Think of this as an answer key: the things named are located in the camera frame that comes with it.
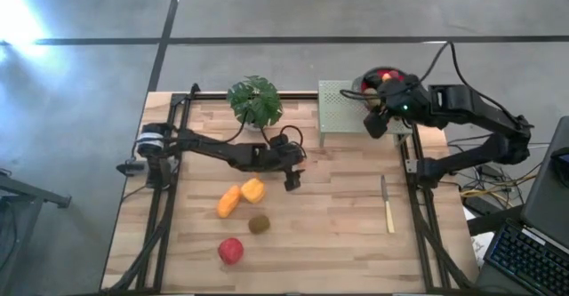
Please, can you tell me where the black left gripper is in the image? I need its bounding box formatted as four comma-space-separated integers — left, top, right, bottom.
255, 143, 309, 193

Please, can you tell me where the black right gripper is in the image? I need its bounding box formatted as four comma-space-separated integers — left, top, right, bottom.
363, 82, 430, 140

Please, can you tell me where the red and grey colander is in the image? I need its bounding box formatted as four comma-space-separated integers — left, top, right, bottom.
352, 67, 413, 110

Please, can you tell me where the yellow bell pepper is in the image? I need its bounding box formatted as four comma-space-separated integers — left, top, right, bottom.
240, 177, 267, 204

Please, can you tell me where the orange carrot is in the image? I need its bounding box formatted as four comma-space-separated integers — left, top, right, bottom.
216, 184, 243, 220

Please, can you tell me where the large red fruit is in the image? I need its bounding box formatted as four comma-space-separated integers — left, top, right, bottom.
217, 236, 244, 266

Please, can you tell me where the green perforated metal shelf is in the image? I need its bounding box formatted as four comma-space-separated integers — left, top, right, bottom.
317, 80, 413, 148

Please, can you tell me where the potted green plant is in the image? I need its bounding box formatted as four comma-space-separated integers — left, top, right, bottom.
226, 75, 285, 132

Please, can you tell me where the black power brick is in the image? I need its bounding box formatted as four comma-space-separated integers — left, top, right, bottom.
462, 196, 494, 217

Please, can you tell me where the black side desk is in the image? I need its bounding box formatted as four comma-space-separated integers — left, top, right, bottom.
466, 204, 534, 237

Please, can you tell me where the white paper sheet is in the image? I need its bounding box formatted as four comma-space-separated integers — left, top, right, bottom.
461, 206, 495, 268

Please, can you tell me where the laptop with backlit keyboard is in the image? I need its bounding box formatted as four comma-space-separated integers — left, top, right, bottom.
475, 116, 569, 296

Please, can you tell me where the dark grey metal bench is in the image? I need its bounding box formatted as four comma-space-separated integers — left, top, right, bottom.
0, 171, 72, 296

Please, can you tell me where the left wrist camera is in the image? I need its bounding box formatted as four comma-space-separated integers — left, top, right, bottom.
268, 132, 290, 150

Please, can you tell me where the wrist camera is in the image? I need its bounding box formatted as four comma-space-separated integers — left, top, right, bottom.
389, 76, 422, 100
268, 132, 290, 150

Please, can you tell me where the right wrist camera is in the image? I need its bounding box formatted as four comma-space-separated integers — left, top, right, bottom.
389, 76, 422, 100

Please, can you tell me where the knife with cream handle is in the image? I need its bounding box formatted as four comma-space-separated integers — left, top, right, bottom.
380, 174, 396, 235

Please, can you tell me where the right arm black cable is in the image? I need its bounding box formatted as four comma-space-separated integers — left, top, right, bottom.
340, 41, 521, 124

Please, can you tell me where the black floor cable bundle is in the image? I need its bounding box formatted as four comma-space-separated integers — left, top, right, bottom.
446, 142, 552, 199

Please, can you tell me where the black aluminium table frame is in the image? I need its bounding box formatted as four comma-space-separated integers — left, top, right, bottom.
100, 82, 479, 296

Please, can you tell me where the yellow cable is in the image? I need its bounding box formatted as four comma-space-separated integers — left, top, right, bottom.
460, 173, 540, 199

